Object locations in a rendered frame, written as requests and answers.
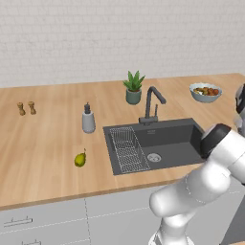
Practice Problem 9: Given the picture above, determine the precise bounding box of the dark grey faucet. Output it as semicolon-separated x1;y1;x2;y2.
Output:
138;85;167;125

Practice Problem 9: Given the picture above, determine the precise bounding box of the dark grey sink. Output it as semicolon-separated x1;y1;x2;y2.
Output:
102;118;207;176

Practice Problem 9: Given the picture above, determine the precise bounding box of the green pear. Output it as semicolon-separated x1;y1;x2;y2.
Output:
74;147;87;168

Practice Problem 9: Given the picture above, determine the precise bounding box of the grey soap dispenser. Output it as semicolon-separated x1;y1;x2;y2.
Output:
81;101;97;134

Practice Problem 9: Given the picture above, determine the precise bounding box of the potted green plant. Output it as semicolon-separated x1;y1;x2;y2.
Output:
122;70;146;105

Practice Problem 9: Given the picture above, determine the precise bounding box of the grey bowl of fruit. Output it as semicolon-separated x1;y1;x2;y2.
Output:
189;82;223;103

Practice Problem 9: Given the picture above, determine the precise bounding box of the wooden pepper shaker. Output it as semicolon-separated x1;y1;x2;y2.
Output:
28;100;37;116

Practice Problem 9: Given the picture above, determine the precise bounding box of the wooden salt shaker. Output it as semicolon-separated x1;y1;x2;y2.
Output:
16;101;27;117

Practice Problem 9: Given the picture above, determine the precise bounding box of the grey drawer front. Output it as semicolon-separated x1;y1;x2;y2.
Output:
0;219;92;245
0;197;89;234

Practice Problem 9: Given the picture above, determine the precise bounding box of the wire rack colander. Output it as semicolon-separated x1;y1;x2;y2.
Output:
109;125;151;174

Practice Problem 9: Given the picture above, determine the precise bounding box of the silver drawer handle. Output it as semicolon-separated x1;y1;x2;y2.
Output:
20;239;42;245
3;216;33;228

